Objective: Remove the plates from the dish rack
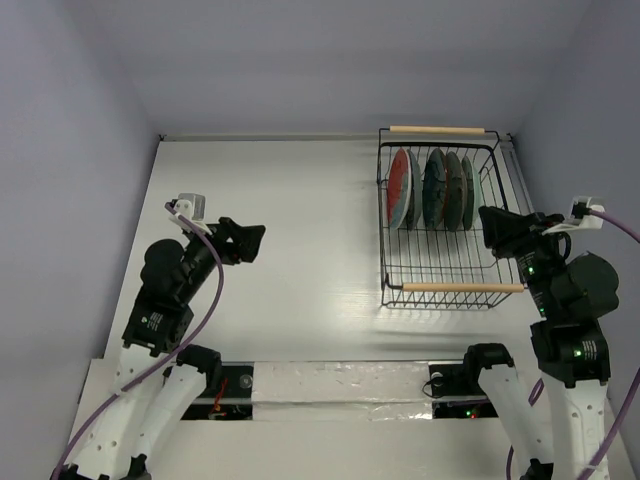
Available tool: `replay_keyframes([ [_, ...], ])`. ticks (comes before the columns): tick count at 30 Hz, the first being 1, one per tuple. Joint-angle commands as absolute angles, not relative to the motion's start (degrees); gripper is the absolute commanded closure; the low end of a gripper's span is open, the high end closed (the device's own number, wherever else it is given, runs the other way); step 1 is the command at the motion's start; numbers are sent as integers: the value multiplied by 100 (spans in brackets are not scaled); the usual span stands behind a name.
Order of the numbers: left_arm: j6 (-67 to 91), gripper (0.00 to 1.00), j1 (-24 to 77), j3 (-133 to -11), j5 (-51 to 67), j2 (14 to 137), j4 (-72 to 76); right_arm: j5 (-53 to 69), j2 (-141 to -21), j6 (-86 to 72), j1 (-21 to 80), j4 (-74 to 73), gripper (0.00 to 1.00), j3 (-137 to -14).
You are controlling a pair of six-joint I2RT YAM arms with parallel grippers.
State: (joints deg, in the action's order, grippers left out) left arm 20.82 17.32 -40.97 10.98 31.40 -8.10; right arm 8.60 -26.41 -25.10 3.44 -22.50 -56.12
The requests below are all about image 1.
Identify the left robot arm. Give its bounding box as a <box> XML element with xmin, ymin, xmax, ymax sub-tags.
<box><xmin>52</xmin><ymin>214</ymin><xmax>266</xmax><ymax>479</ymax></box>

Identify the grey reindeer plate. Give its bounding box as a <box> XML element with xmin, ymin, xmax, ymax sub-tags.
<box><xmin>444</xmin><ymin>151</ymin><xmax>467</xmax><ymax>231</ymax></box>

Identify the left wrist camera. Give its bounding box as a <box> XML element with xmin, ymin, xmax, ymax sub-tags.
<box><xmin>169</xmin><ymin>193</ymin><xmax>206</xmax><ymax>223</ymax></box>

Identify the dark teal glazed plate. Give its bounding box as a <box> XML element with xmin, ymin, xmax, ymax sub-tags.
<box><xmin>422</xmin><ymin>148</ymin><xmax>447</xmax><ymax>230</ymax></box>

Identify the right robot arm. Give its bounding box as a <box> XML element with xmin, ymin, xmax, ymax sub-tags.
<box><xmin>460</xmin><ymin>206</ymin><xmax>619</xmax><ymax>479</ymax></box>

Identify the red and teal plate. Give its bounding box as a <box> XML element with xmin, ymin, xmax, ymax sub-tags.
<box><xmin>387</xmin><ymin>148</ymin><xmax>412</xmax><ymax>229</ymax></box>

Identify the mint green plate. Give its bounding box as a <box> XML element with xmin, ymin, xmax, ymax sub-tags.
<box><xmin>461</xmin><ymin>156</ymin><xmax>482</xmax><ymax>230</ymax></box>

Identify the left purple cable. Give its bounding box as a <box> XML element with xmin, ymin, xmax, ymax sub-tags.
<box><xmin>49</xmin><ymin>202</ymin><xmax>225</xmax><ymax>480</ymax></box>

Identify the black wire dish rack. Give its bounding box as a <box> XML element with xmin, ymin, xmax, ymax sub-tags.
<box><xmin>376</xmin><ymin>126</ymin><xmax>525</xmax><ymax>310</ymax></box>

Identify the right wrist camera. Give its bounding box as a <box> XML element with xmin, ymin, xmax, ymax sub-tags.
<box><xmin>543</xmin><ymin>196</ymin><xmax>605</xmax><ymax>235</ymax></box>

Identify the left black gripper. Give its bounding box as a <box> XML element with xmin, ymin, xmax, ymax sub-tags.
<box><xmin>179</xmin><ymin>215</ymin><xmax>265</xmax><ymax>300</ymax></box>

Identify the white blue floral plate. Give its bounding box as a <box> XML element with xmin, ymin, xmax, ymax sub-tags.
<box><xmin>406</xmin><ymin>150</ymin><xmax>422</xmax><ymax>230</ymax></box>

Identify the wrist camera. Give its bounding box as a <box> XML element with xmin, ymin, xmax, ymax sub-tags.
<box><xmin>543</xmin><ymin>196</ymin><xmax>605</xmax><ymax>235</ymax></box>
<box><xmin>169</xmin><ymin>193</ymin><xmax>206</xmax><ymax>223</ymax></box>

